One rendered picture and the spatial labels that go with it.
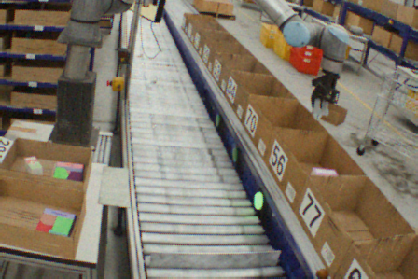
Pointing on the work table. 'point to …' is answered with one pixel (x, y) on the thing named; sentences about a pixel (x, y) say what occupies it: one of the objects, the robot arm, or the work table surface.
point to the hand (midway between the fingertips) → (316, 116)
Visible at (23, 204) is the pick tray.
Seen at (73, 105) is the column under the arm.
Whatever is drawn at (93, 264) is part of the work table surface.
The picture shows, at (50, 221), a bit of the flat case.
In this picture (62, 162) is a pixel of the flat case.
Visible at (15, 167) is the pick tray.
